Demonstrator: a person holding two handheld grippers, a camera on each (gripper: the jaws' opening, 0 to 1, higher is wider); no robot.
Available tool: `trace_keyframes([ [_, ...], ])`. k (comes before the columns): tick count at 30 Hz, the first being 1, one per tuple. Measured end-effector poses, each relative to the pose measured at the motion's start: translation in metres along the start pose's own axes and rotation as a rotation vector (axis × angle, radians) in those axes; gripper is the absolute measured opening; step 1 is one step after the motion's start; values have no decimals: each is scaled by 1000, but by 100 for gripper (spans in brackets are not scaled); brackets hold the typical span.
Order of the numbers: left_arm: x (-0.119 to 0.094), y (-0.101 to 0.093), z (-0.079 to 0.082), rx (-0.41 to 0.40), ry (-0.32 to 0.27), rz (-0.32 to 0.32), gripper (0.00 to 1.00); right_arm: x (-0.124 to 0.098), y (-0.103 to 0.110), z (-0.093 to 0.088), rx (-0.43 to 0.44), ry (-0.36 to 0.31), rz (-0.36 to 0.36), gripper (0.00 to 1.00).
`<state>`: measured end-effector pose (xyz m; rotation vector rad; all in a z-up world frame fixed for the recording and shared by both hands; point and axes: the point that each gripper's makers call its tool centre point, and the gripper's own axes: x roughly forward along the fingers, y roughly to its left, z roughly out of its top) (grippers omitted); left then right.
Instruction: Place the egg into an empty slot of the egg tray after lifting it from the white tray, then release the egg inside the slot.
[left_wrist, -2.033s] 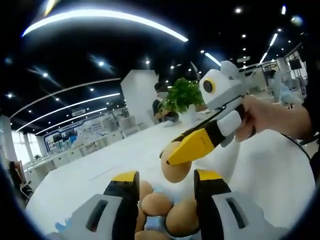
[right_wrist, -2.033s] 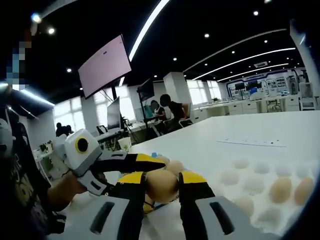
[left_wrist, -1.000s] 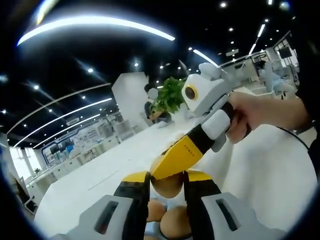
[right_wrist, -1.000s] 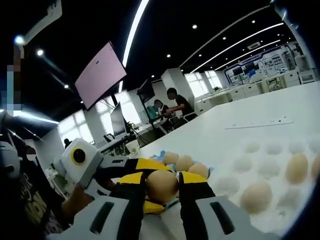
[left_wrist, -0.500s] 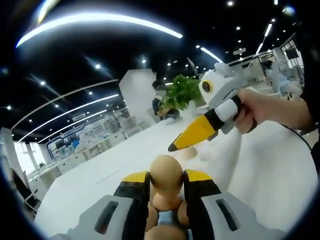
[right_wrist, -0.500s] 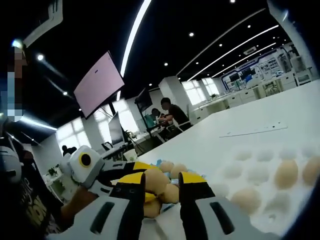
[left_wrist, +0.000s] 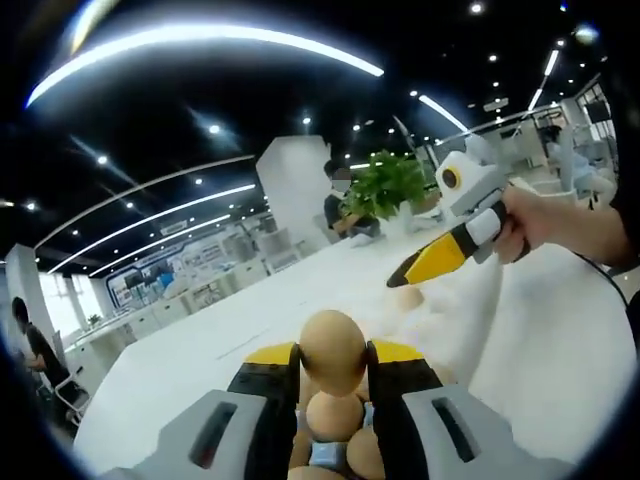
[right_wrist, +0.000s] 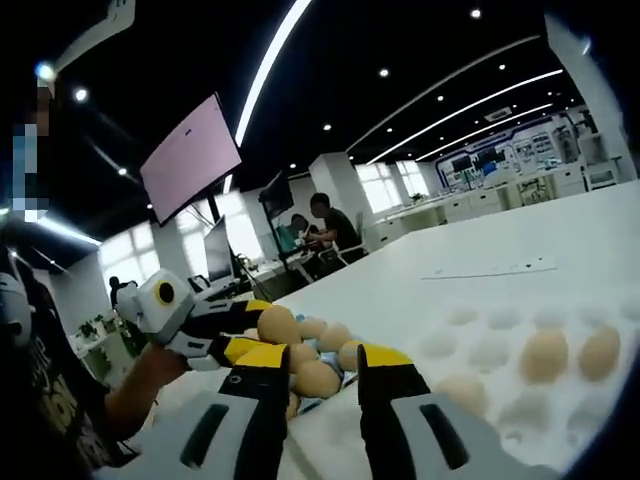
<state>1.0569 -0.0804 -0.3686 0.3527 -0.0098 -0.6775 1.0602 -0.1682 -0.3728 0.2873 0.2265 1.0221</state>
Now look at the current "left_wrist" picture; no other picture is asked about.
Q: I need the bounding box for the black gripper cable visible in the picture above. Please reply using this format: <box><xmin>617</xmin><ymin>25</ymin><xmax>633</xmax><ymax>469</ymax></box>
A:
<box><xmin>574</xmin><ymin>252</ymin><xmax>632</xmax><ymax>307</ymax></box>

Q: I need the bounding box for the white cabinet row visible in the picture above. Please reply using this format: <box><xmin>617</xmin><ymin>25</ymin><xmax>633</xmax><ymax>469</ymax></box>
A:
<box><xmin>64</xmin><ymin>239</ymin><xmax>301</xmax><ymax>361</ymax></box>

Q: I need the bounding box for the white foam board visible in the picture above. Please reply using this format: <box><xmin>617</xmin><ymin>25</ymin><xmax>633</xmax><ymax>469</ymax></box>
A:
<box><xmin>372</xmin><ymin>249</ymin><xmax>506</xmax><ymax>396</ymax></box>

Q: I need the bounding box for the blue egg tray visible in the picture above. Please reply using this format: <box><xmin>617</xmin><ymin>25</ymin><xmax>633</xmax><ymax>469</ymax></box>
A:
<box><xmin>294</xmin><ymin>399</ymin><xmax>376</xmax><ymax>469</ymax></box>

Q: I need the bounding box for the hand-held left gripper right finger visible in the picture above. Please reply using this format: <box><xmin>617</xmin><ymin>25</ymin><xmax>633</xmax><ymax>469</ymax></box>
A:
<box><xmin>364</xmin><ymin>338</ymin><xmax>516</xmax><ymax>480</ymax></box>

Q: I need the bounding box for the cluster of brown eggs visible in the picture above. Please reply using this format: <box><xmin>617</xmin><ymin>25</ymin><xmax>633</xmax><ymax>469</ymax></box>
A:
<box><xmin>287</xmin><ymin>387</ymin><xmax>389</xmax><ymax>480</ymax></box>

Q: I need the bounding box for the person's right hand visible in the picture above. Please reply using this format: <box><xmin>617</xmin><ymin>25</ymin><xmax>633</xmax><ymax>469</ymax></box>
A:
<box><xmin>492</xmin><ymin>187</ymin><xmax>546</xmax><ymax>266</ymax></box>

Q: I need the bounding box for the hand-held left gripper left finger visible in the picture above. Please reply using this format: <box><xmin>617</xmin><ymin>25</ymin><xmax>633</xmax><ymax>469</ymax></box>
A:
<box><xmin>157</xmin><ymin>342</ymin><xmax>301</xmax><ymax>480</ymax></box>

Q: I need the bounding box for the white table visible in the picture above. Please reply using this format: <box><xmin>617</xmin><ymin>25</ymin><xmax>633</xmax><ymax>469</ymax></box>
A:
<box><xmin>72</xmin><ymin>219</ymin><xmax>636</xmax><ymax>480</ymax></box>

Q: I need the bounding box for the green plant in white pot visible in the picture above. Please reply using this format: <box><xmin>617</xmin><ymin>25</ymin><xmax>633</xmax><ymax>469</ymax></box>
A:
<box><xmin>344</xmin><ymin>149</ymin><xmax>444</xmax><ymax>236</ymax></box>

